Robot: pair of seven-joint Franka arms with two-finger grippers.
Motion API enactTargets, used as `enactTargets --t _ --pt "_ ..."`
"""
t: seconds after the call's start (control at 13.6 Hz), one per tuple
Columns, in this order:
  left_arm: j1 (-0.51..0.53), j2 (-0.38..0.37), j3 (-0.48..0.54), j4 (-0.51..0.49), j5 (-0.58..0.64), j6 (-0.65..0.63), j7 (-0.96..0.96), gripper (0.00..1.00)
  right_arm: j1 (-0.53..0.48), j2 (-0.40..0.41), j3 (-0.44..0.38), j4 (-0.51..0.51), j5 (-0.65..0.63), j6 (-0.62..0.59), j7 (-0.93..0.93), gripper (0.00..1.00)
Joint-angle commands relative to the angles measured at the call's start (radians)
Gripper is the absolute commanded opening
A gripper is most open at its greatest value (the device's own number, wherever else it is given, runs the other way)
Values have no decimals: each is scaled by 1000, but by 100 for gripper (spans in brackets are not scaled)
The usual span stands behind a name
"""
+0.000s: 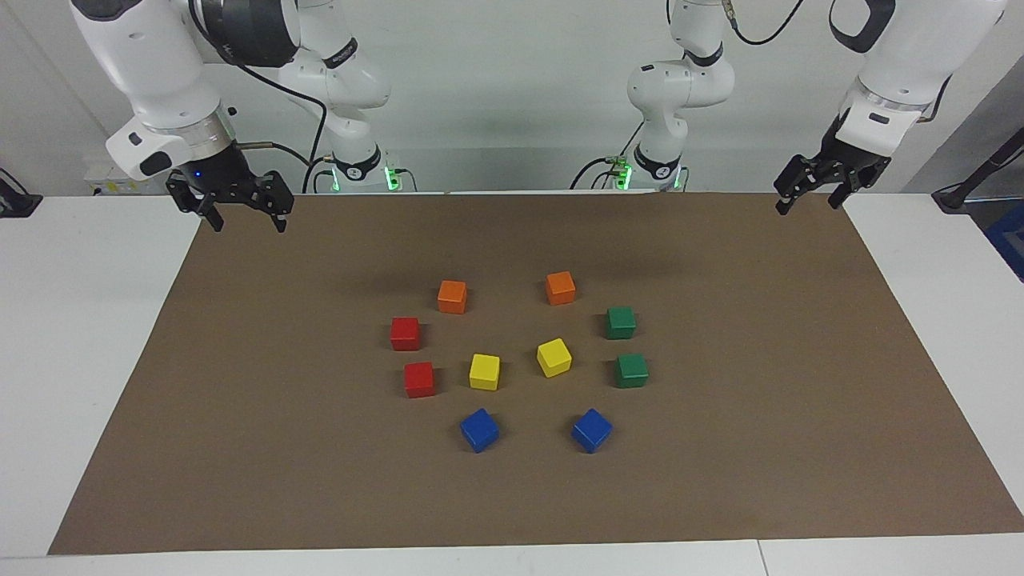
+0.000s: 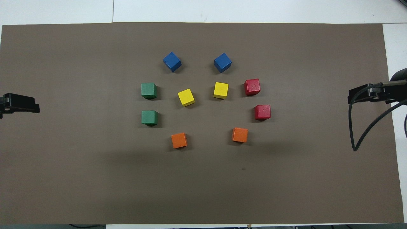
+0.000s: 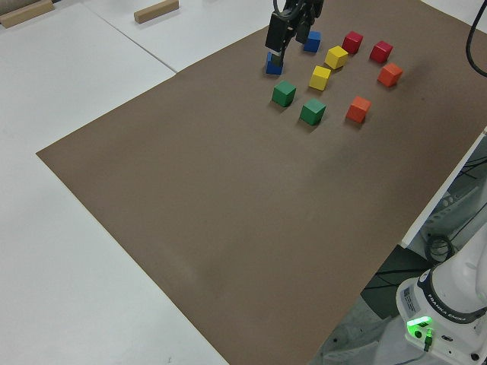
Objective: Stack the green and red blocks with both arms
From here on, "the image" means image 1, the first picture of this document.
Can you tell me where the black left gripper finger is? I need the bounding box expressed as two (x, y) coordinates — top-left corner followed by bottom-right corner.
(773, 154), (826, 216)
(827, 162), (891, 211)

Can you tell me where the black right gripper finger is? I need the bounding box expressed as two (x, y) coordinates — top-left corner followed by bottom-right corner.
(166, 171), (226, 234)
(254, 170), (295, 234)

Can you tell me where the white labelled box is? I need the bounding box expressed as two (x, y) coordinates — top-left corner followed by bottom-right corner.
(84, 154), (173, 198)

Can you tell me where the black stand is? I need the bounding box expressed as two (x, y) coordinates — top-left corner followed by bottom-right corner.
(932, 126), (1024, 214)

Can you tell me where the blue crate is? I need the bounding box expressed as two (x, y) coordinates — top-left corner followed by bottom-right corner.
(984, 198), (1024, 282)

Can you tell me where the black clamp base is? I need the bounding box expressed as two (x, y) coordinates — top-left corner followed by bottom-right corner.
(0, 166), (43, 218)

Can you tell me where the yellow cube block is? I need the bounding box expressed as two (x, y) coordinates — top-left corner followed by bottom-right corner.
(536, 338), (574, 378)
(469, 354), (502, 392)

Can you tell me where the brown table mat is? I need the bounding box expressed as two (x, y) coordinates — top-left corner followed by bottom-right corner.
(48, 190), (1024, 556)

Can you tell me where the blue cube block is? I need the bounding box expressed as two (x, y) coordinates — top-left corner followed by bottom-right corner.
(459, 408), (501, 454)
(570, 408), (614, 454)

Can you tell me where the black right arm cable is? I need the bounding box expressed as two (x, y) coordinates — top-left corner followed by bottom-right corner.
(189, 0), (330, 194)

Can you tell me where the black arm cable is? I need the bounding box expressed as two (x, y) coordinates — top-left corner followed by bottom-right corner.
(189, 0), (330, 194)
(722, 0), (954, 125)

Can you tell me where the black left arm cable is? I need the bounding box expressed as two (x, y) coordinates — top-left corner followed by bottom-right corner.
(722, 0), (954, 125)

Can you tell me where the black base cable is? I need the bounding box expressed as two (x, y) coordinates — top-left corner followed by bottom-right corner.
(570, 120), (646, 191)

